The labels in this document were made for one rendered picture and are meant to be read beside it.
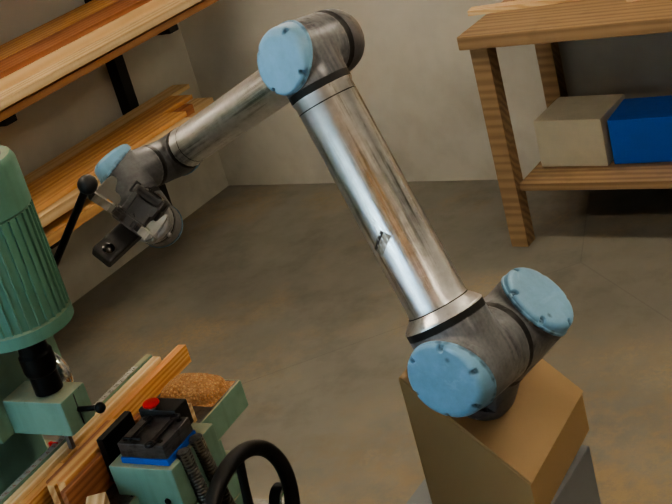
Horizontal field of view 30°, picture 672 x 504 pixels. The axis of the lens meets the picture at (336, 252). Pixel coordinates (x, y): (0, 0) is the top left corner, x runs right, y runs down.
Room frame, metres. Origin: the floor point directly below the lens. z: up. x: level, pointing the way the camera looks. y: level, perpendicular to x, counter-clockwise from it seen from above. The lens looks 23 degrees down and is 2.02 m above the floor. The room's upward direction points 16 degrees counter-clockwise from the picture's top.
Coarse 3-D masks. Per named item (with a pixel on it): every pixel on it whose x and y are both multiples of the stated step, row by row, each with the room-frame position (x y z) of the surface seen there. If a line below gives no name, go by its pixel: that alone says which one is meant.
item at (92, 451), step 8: (88, 448) 1.93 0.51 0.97; (96, 448) 1.93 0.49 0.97; (80, 456) 1.91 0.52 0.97; (88, 456) 1.91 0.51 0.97; (72, 464) 1.89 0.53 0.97; (80, 464) 1.89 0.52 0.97; (64, 472) 1.87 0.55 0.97; (72, 472) 1.87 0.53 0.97; (56, 480) 1.86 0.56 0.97; (64, 480) 1.85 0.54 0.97
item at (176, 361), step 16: (176, 352) 2.28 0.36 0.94; (160, 368) 2.23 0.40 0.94; (176, 368) 2.26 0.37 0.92; (144, 384) 2.18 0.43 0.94; (160, 384) 2.21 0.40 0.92; (128, 400) 2.13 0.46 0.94; (144, 400) 2.16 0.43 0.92; (112, 416) 2.08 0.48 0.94; (32, 496) 1.88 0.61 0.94; (48, 496) 1.90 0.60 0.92
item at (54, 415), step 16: (64, 384) 2.00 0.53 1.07; (80, 384) 1.99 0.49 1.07; (16, 400) 1.99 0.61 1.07; (32, 400) 1.97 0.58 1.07; (48, 400) 1.96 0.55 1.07; (64, 400) 1.94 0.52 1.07; (80, 400) 1.97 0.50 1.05; (16, 416) 2.00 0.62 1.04; (32, 416) 1.97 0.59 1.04; (48, 416) 1.95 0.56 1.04; (64, 416) 1.94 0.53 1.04; (80, 416) 1.96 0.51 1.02; (16, 432) 2.00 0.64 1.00; (32, 432) 1.98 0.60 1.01; (48, 432) 1.96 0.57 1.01; (64, 432) 1.94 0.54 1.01
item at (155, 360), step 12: (156, 360) 2.25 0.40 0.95; (144, 372) 2.21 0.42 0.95; (132, 384) 2.17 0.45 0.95; (120, 396) 2.14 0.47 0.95; (108, 408) 2.10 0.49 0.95; (96, 420) 2.07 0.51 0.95; (84, 432) 2.04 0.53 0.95; (60, 456) 1.97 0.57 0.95; (48, 468) 1.94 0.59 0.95; (36, 480) 1.91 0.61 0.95; (24, 492) 1.89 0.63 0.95
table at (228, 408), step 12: (240, 384) 2.16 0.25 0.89; (228, 396) 2.12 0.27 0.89; (240, 396) 2.15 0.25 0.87; (204, 408) 2.09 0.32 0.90; (216, 408) 2.09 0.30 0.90; (228, 408) 2.11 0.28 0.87; (240, 408) 2.14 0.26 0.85; (204, 420) 2.05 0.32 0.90; (216, 420) 2.08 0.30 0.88; (228, 420) 2.10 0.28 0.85; (216, 432) 2.07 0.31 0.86; (108, 492) 1.89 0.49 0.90
